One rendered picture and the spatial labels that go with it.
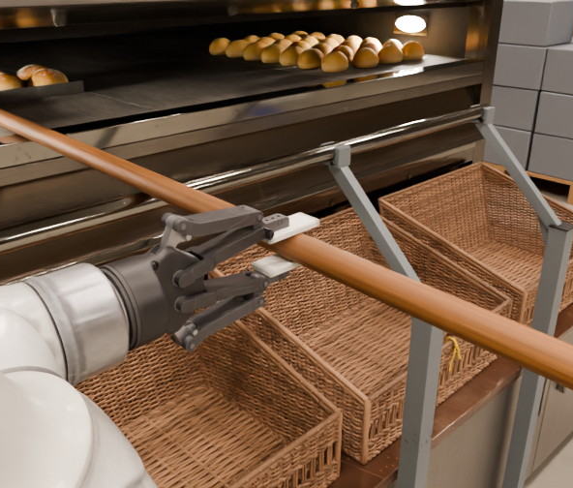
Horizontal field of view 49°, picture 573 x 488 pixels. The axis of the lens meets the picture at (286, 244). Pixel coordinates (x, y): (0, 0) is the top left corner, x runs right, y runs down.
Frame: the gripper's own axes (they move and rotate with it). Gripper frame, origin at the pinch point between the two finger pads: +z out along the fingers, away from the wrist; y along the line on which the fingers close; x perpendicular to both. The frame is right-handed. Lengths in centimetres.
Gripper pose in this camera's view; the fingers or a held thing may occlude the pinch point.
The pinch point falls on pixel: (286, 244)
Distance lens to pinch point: 64.7
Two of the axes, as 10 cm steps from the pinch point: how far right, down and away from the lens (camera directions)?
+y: 0.0, 9.2, 4.0
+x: 6.8, 2.9, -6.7
